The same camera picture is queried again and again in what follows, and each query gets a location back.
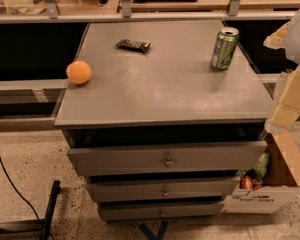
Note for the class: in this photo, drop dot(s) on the dark rxbar chocolate bar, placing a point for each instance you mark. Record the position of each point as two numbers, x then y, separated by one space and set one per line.
133 45

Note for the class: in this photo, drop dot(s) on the middle grey drawer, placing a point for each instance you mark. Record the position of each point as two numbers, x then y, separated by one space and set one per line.
161 189

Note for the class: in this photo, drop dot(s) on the bottom grey drawer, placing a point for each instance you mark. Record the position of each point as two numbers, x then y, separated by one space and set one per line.
159 211

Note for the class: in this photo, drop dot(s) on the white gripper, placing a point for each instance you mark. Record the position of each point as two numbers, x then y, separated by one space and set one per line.
299 39

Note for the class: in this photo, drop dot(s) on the green soda can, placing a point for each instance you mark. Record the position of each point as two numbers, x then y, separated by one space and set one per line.
224 48

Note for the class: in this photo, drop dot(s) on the orange fruit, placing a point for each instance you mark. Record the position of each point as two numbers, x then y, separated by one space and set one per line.
78 72

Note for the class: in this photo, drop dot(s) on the top grey drawer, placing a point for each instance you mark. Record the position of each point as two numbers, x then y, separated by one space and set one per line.
144 159

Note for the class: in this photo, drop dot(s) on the grey drawer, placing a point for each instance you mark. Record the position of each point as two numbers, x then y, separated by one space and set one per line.
159 211
161 189
144 159

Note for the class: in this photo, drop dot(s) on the red snack packet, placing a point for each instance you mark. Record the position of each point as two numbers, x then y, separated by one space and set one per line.
246 183

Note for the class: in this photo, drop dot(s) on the cardboard box with snacks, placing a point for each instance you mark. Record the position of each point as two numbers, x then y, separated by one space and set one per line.
280 184

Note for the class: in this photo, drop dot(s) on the black metal stand leg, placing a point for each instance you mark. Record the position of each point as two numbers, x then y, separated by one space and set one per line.
50 210

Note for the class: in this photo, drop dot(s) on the grey drawer cabinet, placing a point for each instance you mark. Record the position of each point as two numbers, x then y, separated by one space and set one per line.
166 96

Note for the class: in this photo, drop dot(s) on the green chip bag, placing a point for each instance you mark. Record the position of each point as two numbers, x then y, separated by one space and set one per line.
260 167

